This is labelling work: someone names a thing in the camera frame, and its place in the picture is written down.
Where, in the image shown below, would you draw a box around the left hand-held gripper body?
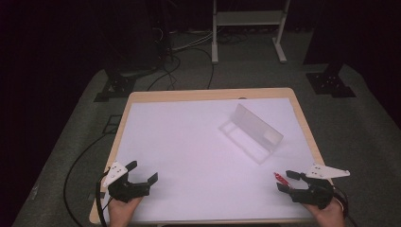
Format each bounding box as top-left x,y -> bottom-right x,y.
102,161 -> 151,203

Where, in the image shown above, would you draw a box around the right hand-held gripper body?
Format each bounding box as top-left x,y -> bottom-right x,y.
288,163 -> 351,210

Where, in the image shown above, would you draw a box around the small red item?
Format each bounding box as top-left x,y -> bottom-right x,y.
273,171 -> 291,188

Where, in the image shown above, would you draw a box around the clear plastic box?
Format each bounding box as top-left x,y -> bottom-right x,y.
218,103 -> 285,166

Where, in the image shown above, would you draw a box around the person's left hand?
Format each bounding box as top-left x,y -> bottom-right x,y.
107,196 -> 145,227

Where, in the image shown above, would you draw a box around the person's right hand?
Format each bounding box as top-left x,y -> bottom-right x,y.
302,198 -> 347,227

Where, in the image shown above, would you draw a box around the white table mat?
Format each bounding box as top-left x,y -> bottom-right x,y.
102,97 -> 317,223

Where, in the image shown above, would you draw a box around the black stand base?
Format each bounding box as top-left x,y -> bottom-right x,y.
93,70 -> 137,103
305,61 -> 357,99

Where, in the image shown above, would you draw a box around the white metal stand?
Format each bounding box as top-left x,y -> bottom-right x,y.
211,0 -> 292,64

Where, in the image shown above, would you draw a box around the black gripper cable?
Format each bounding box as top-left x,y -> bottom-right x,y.
96,168 -> 112,227
333,186 -> 358,227

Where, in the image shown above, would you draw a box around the black floor cable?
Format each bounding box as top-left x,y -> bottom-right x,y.
146,46 -> 216,92
62,133 -> 110,227

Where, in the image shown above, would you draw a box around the white floor cables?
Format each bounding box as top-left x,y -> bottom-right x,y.
170,29 -> 216,52

